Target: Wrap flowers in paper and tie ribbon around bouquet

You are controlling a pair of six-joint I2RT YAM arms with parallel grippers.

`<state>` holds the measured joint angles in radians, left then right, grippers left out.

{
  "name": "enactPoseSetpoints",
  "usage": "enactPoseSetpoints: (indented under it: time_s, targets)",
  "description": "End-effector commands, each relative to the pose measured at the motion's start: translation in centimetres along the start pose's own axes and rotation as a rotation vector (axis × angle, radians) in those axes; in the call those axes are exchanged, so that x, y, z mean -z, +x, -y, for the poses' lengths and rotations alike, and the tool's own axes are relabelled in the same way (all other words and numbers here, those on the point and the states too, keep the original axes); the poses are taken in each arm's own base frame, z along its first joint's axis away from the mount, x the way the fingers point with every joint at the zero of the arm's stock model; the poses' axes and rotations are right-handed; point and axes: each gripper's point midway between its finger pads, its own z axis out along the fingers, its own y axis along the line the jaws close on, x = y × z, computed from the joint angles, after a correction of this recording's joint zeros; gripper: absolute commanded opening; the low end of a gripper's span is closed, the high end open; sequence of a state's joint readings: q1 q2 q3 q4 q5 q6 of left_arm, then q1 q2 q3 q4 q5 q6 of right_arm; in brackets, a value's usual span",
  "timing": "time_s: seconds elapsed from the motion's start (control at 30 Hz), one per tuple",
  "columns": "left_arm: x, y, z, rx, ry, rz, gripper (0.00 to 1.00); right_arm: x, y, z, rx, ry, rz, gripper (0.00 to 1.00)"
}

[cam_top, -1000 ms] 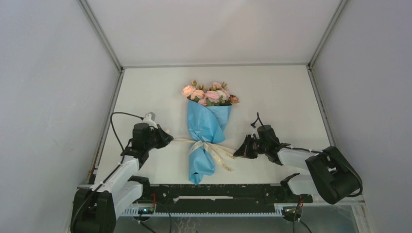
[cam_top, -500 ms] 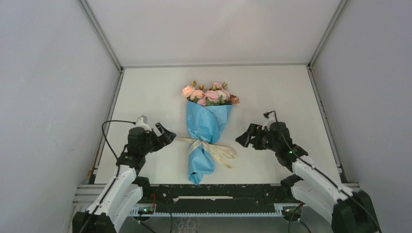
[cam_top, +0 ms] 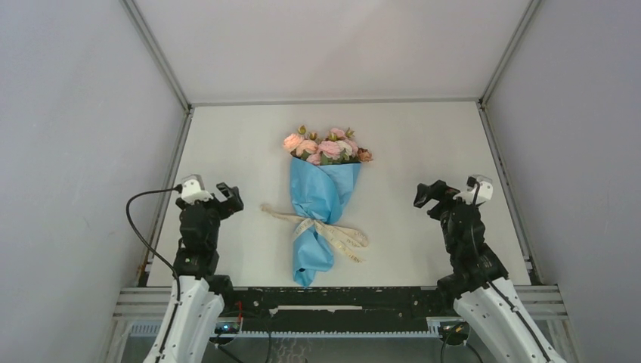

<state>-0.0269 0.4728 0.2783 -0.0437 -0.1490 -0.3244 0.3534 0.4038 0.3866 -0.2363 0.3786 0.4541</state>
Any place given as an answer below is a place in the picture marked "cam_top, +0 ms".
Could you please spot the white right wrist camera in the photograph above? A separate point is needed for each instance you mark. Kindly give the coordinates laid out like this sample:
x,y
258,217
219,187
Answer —
x,y
479,189

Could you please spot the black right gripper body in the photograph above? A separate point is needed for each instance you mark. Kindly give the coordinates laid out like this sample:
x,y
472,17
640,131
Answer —
x,y
442,192

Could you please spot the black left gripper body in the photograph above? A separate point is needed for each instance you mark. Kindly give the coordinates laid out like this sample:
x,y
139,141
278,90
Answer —
x,y
218,210

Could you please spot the white cable duct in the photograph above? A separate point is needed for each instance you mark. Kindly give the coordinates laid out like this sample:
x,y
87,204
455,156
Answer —
x,y
252,330

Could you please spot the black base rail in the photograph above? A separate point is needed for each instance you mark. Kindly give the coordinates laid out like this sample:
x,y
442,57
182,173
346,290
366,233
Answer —
x,y
337,306

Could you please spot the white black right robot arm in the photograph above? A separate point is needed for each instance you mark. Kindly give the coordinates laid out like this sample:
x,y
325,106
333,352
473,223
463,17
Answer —
x,y
479,289

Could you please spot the blue wrapping paper sheet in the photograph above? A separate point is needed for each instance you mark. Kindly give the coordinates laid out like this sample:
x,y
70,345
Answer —
x,y
319,193

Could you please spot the pink fake rose stem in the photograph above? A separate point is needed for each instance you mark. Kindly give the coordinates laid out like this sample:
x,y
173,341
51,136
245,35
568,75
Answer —
x,y
339,147
291,142
306,148

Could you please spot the cream ribbon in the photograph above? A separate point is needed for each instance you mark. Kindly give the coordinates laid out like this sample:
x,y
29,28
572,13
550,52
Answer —
x,y
343,239

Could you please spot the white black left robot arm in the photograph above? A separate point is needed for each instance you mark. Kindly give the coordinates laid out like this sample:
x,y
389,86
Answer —
x,y
198,294

